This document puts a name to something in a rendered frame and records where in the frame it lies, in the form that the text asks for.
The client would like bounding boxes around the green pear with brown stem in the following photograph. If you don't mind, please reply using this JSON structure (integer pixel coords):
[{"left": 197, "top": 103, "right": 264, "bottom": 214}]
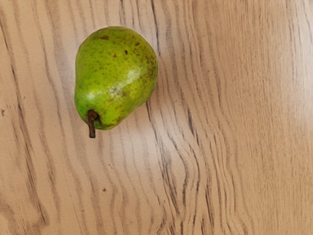
[{"left": 74, "top": 25, "right": 159, "bottom": 139}]

